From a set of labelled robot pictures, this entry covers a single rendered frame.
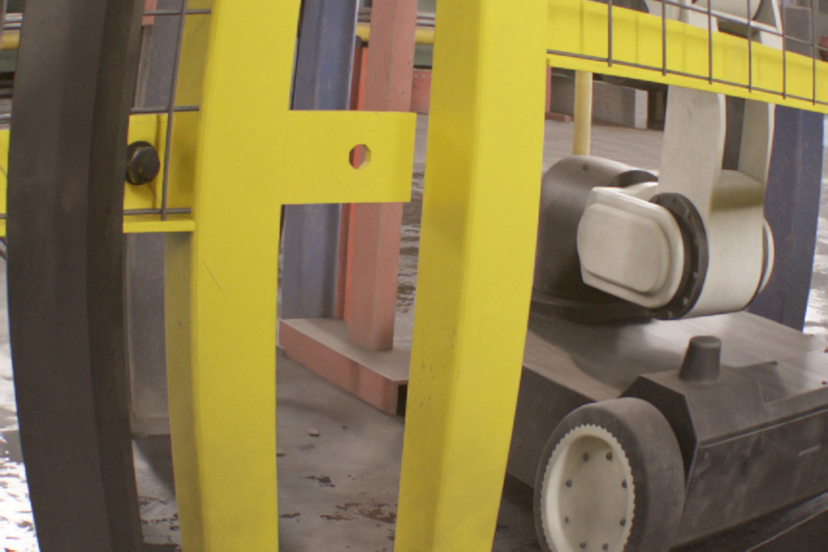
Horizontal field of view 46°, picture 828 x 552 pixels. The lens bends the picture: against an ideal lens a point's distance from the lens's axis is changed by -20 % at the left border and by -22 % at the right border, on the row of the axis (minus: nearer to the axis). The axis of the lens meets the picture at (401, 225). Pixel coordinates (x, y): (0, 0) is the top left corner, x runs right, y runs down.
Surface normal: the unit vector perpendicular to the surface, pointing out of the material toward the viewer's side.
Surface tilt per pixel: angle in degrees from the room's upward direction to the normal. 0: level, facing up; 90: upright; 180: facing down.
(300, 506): 0
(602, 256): 90
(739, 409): 45
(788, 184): 90
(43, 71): 90
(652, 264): 90
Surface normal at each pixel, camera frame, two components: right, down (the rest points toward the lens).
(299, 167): 0.53, 0.17
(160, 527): 0.07, -0.98
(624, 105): -0.85, 0.02
